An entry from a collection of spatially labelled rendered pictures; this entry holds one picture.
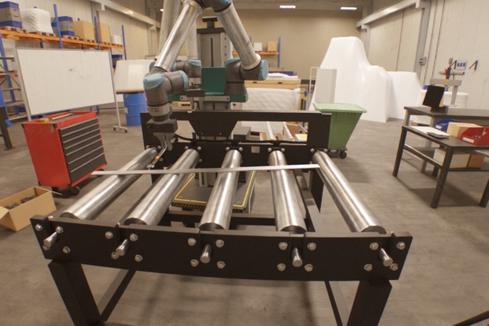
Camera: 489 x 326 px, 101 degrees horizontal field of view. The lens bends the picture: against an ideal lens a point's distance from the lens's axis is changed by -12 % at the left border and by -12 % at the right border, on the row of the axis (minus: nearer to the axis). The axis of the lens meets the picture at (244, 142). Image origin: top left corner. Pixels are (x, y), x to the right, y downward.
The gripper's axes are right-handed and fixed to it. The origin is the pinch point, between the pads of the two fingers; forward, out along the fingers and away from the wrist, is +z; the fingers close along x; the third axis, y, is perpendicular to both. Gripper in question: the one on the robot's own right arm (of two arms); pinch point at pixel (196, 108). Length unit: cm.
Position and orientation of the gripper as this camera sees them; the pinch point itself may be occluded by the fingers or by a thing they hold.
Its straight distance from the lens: 170.5
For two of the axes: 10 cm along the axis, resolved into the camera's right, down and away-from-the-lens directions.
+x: -10.0, -0.2, 0.5
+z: 0.0, 9.5, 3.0
